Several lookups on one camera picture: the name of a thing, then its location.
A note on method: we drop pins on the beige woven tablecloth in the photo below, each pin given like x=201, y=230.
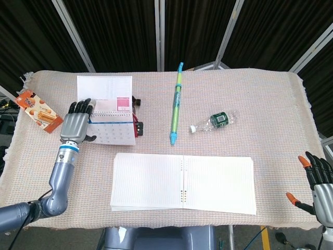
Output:
x=260, y=140

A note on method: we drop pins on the clear bottle green label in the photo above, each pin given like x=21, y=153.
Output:
x=219, y=119

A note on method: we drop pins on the giant green blue pen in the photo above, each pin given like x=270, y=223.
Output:
x=176, y=109

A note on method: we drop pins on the red desk calendar white pages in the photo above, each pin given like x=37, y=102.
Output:
x=109, y=88

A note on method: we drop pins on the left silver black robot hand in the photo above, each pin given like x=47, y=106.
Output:
x=74, y=126

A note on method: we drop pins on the white screen frame post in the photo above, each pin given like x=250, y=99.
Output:
x=312, y=50
x=159, y=34
x=74, y=36
x=230, y=34

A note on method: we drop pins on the orange snack box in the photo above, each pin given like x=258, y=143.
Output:
x=39, y=110

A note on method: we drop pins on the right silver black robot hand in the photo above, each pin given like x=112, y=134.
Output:
x=323, y=200

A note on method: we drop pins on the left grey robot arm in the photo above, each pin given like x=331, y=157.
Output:
x=61, y=177

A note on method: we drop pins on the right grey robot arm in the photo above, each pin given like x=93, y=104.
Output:
x=328, y=237

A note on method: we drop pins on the grey robot torso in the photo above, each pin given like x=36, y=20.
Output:
x=161, y=238

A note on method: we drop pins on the black binder clip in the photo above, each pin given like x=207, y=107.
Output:
x=140, y=129
x=138, y=101

